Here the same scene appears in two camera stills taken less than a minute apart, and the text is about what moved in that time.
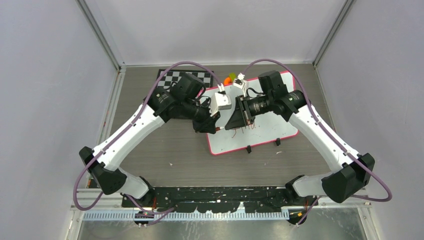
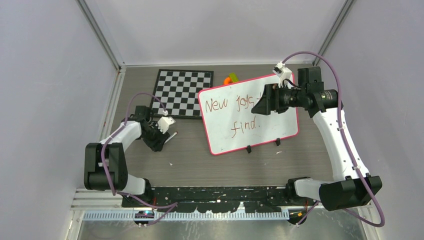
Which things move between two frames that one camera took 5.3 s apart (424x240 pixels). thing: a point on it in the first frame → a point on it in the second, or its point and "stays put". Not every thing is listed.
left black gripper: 208,125 → 157,144
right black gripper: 241,116 → 265,105
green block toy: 232,75 stays put
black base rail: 223,199 stays put
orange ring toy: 227,81 stays put
